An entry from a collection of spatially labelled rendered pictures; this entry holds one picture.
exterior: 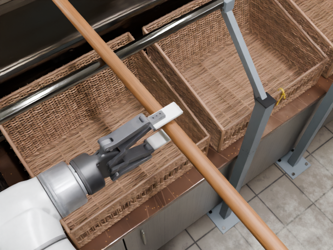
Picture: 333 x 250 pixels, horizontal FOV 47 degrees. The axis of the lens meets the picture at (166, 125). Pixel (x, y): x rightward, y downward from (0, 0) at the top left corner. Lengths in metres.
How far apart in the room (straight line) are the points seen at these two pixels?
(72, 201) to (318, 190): 1.63
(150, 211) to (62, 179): 0.69
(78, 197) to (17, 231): 0.11
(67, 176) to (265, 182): 1.51
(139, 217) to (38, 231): 0.70
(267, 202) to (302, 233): 0.22
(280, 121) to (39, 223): 1.11
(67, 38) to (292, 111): 0.90
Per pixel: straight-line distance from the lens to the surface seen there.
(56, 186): 0.69
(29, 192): 0.70
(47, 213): 0.69
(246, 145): 1.33
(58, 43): 1.31
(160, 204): 1.35
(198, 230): 1.94
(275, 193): 2.07
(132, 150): 0.78
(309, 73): 1.57
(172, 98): 1.38
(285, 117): 1.59
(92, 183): 0.71
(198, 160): 0.72
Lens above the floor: 1.84
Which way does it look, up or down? 57 degrees down
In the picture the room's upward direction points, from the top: straight up
